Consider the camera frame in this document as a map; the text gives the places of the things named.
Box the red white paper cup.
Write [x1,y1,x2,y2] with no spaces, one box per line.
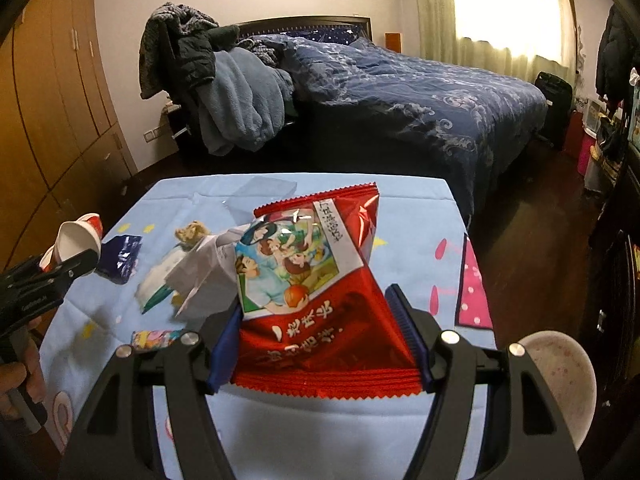
[39,212,103,272]

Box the red snack bag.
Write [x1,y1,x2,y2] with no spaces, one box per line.
[231,183,422,400]

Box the white pink-speckled trash bin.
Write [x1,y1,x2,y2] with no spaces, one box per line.
[520,330,597,448]

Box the person's left hand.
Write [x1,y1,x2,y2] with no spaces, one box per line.
[1,318,46,420]

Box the crumpled white paper tissue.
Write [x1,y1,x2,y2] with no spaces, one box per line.
[165,228,242,322]

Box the colourful candy wrapper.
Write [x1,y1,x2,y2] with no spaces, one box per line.
[130,330,182,352]

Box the light blue cartoon tablecloth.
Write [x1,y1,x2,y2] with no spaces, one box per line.
[40,174,478,479]

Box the dark blue foil wrapper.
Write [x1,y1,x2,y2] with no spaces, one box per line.
[96,235,142,285]

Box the brown wooden wardrobe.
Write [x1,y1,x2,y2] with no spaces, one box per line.
[1,0,134,269]

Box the dark wooden dresser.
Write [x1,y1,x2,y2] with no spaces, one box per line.
[579,134,639,479]

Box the dark blue patterned duvet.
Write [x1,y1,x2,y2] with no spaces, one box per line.
[259,35,547,219]

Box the black suitcase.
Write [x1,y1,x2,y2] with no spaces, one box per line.
[535,72,573,150]

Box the dark grey jacket pile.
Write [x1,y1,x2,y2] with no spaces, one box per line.
[139,2,240,100]

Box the orange wooden nightstand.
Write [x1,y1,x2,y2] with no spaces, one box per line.
[384,32,402,53]

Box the dark wooden bed headboard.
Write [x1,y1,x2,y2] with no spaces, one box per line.
[239,15,373,41]

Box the pale green window curtain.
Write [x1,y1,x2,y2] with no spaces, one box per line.
[416,0,577,86]

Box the dark hanging coat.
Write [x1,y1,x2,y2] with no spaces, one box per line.
[596,4,639,108]

